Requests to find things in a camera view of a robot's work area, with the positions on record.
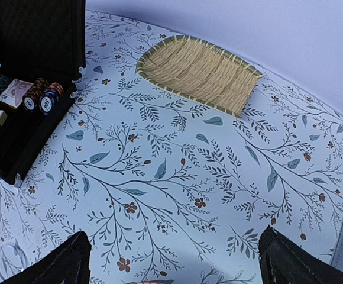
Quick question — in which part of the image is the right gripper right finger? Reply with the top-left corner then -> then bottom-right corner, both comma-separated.
258,226 -> 343,284

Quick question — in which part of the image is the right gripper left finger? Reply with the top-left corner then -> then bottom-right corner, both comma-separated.
3,231 -> 92,284

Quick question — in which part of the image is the red card deck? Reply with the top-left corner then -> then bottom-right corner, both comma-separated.
0,79 -> 33,109

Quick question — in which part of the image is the black poker case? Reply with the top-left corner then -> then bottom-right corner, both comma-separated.
0,1 -> 86,186

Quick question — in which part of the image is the dark chip stack 500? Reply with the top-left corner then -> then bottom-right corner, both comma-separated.
39,82 -> 64,115

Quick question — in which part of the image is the dark chip stack 100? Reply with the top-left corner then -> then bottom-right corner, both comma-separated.
22,78 -> 49,111

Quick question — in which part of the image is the woven bamboo tray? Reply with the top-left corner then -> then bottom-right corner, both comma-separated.
136,35 -> 263,118

